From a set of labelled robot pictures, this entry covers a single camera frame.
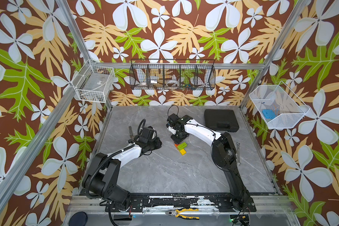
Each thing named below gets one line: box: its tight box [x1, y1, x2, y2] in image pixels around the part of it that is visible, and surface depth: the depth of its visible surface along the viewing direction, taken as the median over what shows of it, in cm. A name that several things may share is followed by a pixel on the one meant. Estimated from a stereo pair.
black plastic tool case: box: [203, 109, 240, 133], surface depth 106 cm
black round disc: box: [68, 211, 89, 226], surface depth 70 cm
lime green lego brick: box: [177, 142, 188, 151], surface depth 95 cm
